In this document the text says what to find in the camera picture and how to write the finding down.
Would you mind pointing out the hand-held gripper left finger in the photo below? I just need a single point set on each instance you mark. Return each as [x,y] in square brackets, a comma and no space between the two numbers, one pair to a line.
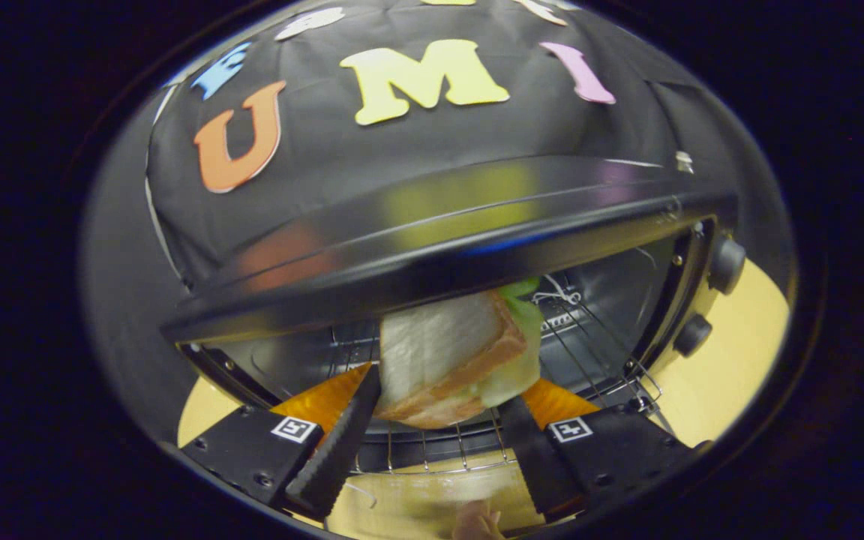
[338,450]

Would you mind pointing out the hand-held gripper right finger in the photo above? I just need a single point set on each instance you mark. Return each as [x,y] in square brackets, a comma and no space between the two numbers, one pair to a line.
[537,465]

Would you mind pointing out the sandwich with lettuce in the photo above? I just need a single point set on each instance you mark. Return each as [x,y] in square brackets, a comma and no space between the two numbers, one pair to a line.
[439,345]

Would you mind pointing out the black toaster oven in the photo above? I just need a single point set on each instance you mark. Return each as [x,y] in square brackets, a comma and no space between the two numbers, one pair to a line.
[402,255]

